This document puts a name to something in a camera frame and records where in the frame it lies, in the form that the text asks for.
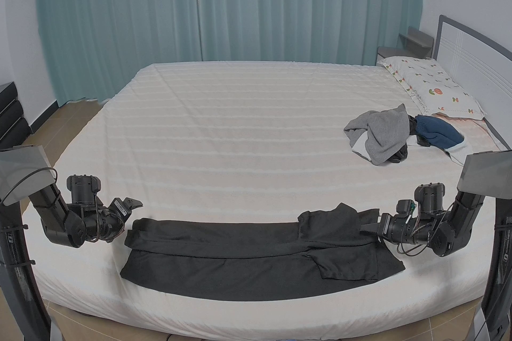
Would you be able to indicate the black garment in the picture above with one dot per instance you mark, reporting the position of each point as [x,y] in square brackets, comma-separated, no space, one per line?
[400,153]

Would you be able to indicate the dark blue garment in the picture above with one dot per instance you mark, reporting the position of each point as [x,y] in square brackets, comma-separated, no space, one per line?
[438,131]

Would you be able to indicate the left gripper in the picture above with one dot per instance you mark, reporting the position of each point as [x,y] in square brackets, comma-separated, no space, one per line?
[110,225]

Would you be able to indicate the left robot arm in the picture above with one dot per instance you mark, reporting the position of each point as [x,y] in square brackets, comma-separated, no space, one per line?
[52,211]

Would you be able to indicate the white printed pillow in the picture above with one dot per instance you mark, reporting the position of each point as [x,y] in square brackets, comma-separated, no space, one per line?
[432,85]

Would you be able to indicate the white knitted garment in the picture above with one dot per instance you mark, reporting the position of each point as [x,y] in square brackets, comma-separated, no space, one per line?
[460,151]

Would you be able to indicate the bed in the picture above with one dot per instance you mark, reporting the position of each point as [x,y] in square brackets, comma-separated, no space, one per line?
[240,131]

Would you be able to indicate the grey garment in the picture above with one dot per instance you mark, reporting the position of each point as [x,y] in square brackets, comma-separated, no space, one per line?
[386,131]

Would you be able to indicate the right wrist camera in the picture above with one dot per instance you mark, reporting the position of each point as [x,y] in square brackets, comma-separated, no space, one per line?
[404,208]

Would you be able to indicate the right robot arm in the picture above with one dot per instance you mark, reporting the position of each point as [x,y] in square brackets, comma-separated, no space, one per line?
[464,219]

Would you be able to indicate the black T-shirt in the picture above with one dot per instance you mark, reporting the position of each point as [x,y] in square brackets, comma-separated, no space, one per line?
[240,251]

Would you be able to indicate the black chest of drawers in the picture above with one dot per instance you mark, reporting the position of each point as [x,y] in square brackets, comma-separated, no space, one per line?
[12,119]

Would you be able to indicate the grey bedside table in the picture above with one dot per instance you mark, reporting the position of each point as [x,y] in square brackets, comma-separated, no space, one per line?
[412,43]

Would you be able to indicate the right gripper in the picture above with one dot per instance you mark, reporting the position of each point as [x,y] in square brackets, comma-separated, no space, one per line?
[394,229]

